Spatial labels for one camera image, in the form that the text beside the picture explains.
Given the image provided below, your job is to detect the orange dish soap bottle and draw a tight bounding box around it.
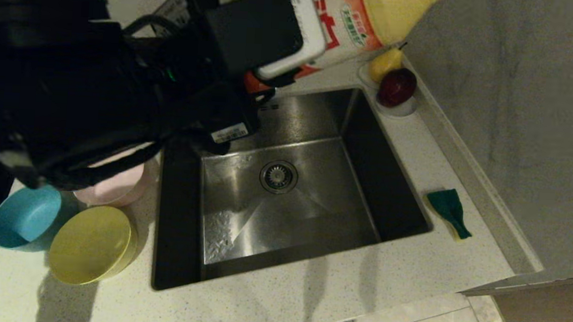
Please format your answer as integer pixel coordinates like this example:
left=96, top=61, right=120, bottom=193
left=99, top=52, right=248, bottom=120
left=243, top=0, right=457, bottom=108

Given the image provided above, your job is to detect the round metal sink drain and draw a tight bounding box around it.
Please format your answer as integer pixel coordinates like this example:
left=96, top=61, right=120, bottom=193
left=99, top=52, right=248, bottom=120
left=258, top=159, right=300, bottom=196

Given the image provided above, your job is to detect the stainless steel sink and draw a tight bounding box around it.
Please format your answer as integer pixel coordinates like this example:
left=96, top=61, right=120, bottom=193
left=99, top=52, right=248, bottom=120
left=151, top=76, right=442, bottom=308

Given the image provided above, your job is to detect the green and yellow sponge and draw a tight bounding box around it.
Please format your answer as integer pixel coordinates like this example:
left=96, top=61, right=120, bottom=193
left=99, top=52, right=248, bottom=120
left=424, top=187, right=476, bottom=241

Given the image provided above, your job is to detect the pink plastic bowl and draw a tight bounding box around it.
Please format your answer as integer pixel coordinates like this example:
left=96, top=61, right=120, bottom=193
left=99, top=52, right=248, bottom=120
left=72, top=138, right=162, bottom=211

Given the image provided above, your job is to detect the yellow plastic bowl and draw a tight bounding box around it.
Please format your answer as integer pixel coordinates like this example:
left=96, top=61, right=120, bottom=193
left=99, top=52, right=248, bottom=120
left=47, top=202, right=141, bottom=290

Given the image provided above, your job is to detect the yellow pear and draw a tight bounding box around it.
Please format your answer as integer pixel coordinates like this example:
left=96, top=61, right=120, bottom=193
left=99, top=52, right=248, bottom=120
left=368, top=39, right=408, bottom=85

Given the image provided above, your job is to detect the dark red apple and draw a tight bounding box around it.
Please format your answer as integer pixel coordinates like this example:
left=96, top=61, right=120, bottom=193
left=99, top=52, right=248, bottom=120
left=376, top=66, right=419, bottom=110

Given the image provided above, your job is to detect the small white dish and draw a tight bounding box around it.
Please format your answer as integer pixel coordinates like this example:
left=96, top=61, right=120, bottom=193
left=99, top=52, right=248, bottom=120
left=356, top=61, right=421, bottom=120

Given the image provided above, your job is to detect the blue plastic bowl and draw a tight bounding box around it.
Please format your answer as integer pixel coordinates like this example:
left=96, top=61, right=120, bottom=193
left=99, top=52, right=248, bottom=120
left=0, top=182, right=79, bottom=254

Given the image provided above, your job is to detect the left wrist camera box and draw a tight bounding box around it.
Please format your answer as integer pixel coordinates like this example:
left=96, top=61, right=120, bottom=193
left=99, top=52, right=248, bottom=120
left=201, top=0, right=330, bottom=84

